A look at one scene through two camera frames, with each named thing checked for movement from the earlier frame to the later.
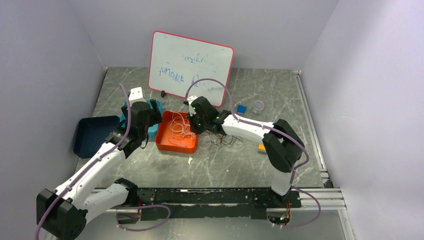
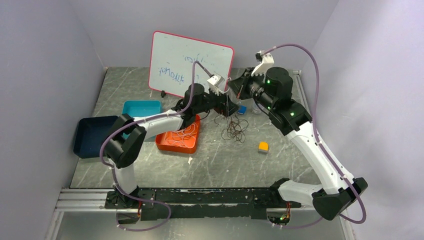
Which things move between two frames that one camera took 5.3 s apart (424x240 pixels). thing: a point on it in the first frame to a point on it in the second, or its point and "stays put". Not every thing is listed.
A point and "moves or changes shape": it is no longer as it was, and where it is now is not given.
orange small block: (262, 149) stays put
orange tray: (174, 133) stays put
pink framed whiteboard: (176, 61) stays put
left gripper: (154, 116) to (229, 108)
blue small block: (241, 109) stays put
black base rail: (214, 204) stays put
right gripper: (194, 129) to (240, 84)
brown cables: (222, 139) moves or changes shape
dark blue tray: (91, 133) stays put
